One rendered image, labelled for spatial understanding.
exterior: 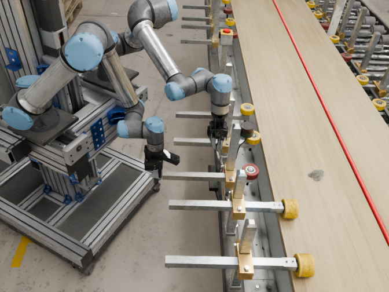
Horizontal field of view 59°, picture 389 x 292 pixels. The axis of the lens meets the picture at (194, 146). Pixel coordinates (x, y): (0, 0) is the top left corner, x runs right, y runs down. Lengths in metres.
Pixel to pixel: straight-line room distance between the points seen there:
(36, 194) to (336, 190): 1.86
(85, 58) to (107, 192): 1.38
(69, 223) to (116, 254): 0.36
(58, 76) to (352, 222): 1.29
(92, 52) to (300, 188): 1.04
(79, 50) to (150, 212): 1.59
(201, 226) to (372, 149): 1.23
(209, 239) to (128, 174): 0.74
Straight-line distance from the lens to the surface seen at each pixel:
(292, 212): 1.45
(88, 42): 1.22
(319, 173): 1.71
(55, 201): 2.46
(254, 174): 1.62
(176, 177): 1.64
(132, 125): 1.44
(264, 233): 1.78
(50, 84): 1.37
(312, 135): 1.94
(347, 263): 1.47
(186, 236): 2.46
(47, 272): 2.45
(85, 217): 2.35
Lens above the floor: 2.06
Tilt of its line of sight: 42 degrees down
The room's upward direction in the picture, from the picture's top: 4 degrees clockwise
